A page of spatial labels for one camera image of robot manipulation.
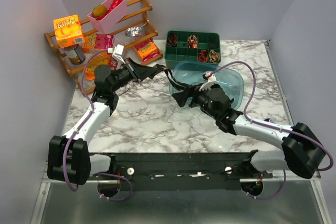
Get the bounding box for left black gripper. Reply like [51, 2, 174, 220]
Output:
[110, 57, 156, 93]

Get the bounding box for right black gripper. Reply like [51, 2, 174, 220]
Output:
[172, 82, 219, 120]

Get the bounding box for black leaf patterned tie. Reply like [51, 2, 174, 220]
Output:
[163, 67, 193, 91]

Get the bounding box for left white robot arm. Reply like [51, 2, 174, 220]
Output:
[47, 58, 167, 191]

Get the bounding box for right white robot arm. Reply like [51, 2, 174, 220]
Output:
[172, 84, 326, 179]

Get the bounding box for orange sponge box right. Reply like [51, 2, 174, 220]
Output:
[133, 39, 159, 62]

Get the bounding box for orange sponge box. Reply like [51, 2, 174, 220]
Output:
[84, 58, 111, 81]
[133, 39, 159, 62]

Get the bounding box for rolled dark orange tie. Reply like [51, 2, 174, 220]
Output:
[167, 33, 177, 47]

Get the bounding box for wooden tiered rack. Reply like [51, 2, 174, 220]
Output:
[45, 0, 158, 94]

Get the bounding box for rolled red patterned tie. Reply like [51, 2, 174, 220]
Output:
[187, 35, 198, 48]

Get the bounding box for metal spoon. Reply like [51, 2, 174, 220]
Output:
[124, 23, 146, 38]

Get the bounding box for rolled orange black tie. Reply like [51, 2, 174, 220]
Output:
[197, 49, 208, 63]

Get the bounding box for red white small box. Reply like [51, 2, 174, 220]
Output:
[108, 56, 125, 70]

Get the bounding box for green divided organizer tray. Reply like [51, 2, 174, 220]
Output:
[164, 30, 222, 69]

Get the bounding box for teal plastic tub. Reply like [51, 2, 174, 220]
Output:
[172, 61, 244, 109]

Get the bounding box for rolled tan patterned tie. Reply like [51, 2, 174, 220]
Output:
[208, 50, 221, 64]

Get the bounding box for pink scrub sponge box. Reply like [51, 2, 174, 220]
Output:
[81, 33, 114, 54]

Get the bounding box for orange sponge box bottom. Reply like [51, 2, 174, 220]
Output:
[84, 58, 111, 81]

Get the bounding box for pink plastic bin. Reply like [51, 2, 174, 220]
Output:
[87, 0, 128, 34]

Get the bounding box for red chili pepper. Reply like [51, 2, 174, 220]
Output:
[95, 0, 123, 20]

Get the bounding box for brown round fruit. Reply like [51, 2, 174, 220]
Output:
[92, 5, 108, 19]

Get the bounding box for dark glass jar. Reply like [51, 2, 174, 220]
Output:
[63, 44, 85, 65]

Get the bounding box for orange scrub daddy box top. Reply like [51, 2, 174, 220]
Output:
[53, 14, 84, 48]

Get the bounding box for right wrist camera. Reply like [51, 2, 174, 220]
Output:
[199, 71, 217, 91]

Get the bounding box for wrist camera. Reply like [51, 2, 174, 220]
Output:
[107, 44, 124, 57]
[199, 71, 217, 91]

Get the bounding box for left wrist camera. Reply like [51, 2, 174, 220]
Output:
[107, 44, 124, 57]

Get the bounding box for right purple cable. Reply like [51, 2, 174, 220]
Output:
[209, 60, 328, 200]

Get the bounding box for purple cable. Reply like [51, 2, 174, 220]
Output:
[209, 60, 328, 200]
[62, 49, 133, 202]

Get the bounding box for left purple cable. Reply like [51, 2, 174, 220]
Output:
[62, 49, 133, 202]

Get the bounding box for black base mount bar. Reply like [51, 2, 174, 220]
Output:
[83, 151, 271, 191]

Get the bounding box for aluminium rail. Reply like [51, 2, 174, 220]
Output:
[239, 170, 321, 183]

